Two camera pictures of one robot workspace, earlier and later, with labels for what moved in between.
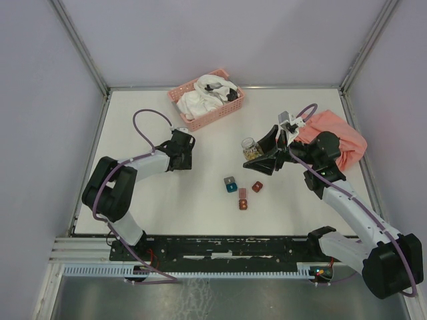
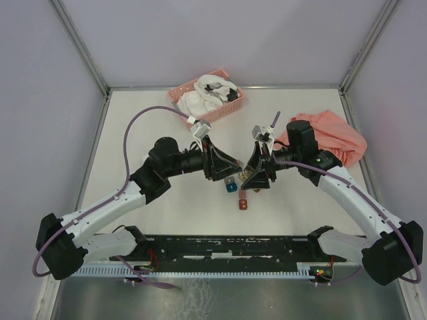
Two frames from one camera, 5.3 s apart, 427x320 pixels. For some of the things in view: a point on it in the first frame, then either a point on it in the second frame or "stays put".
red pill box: x=243 y=201 stays put
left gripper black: x=187 y=163 to x=217 y=164
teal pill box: x=231 y=187 stays put
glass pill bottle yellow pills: x=251 y=149 to x=245 y=175
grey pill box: x=229 y=180 stays put
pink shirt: x=352 y=145 stays put
